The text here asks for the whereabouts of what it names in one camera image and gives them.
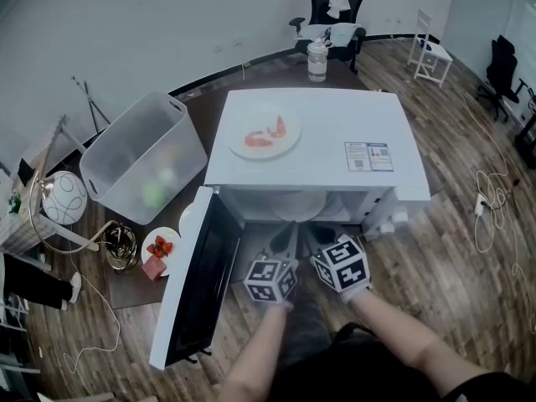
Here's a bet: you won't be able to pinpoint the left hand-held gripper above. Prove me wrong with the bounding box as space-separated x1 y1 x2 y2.
243 223 300 305

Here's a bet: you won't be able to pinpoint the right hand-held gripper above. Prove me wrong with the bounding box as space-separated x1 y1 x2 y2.
304 224 373 295

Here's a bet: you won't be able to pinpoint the plain white round plate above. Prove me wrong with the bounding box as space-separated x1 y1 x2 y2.
267 190 326 222

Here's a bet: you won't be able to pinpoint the white microwave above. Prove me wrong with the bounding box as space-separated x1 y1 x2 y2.
149 88 432 371

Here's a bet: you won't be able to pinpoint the person's left forearm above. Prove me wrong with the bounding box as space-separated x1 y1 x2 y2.
217 301 294 402

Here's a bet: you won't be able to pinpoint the person's right forearm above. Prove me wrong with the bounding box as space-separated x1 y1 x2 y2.
351 295 491 389

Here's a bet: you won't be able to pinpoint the grey white wrist band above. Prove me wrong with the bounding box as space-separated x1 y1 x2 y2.
338 285 373 306

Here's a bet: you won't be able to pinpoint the red cooked shrimp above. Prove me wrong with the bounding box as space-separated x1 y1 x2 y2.
244 114 288 148

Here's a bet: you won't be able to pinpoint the red strawberries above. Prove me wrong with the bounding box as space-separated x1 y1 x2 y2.
146 234 173 259

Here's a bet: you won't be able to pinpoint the white plate with shrimp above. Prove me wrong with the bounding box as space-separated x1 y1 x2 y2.
227 103 302 162

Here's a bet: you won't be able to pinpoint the pink block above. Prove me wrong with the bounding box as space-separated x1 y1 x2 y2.
141 256 167 281

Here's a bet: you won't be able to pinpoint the small white strawberry plate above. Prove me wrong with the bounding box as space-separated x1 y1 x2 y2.
141 226 182 267

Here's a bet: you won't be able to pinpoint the person's dark clothing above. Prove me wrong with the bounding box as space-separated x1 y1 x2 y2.
267 281 536 402

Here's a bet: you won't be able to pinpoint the green round vegetable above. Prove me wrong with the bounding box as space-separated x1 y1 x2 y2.
142 180 168 209

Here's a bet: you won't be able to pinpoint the dark table with white legs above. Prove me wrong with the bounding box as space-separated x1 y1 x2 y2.
104 54 445 309

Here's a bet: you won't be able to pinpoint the clear glass jar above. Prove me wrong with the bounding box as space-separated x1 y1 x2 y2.
307 38 328 83

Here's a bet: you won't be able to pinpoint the translucent plastic storage bin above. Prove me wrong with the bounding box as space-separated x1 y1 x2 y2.
79 90 209 225

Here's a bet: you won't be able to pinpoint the light plastic bag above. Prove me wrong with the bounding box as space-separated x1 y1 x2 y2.
295 23 363 48

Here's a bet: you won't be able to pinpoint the white wooden chair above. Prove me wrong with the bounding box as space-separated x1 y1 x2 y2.
408 8 454 87

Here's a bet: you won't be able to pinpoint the white globe lamp gold base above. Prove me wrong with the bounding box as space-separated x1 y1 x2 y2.
29 169 139 276

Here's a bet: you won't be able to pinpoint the black metal stand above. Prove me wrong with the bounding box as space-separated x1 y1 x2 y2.
514 85 536 169

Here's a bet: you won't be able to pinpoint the black office chair with armrests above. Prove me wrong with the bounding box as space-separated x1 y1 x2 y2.
288 0 367 75

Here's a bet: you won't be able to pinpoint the thin black tripod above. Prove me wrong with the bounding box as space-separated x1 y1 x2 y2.
70 75 112 136

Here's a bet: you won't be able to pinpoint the black high-back office chair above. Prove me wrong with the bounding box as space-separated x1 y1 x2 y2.
477 34 527 121

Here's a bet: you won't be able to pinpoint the white checkered side table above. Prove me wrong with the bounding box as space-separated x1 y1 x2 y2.
0 115 100 259

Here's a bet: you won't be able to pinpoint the black tablet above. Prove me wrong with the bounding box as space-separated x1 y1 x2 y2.
17 157 34 183

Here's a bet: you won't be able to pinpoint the white metal rack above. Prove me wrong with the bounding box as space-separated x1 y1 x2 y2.
0 295 30 334

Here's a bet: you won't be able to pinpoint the thick white extension cable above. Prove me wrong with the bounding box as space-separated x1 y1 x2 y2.
460 98 536 334

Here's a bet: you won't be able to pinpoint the thin white floor cable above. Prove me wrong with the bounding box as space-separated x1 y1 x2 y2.
62 253 122 393

